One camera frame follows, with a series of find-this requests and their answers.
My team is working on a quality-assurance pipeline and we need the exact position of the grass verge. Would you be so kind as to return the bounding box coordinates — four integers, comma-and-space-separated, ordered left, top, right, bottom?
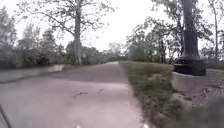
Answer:
119, 60, 224, 128

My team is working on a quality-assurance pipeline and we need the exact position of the large pale-trunked tree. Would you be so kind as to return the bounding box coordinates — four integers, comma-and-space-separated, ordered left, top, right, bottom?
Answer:
16, 0, 116, 66

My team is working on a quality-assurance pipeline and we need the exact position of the grey asphalt path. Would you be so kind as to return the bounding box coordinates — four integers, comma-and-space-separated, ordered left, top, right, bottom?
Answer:
0, 60, 148, 128

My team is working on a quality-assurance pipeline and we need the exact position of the dark round tree surround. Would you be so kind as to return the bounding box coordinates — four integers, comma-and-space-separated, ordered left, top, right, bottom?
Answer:
173, 57, 207, 77

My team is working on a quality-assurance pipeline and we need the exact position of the row of trees and bushes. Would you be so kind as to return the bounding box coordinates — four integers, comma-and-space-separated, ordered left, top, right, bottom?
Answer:
0, 6, 128, 70

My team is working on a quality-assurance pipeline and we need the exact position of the large dark-trunked tree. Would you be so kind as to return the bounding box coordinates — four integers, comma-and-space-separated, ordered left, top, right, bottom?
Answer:
151, 0, 214, 62

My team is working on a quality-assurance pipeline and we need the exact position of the low concrete wall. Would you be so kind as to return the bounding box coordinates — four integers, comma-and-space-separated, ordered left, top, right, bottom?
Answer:
171, 71, 204, 94

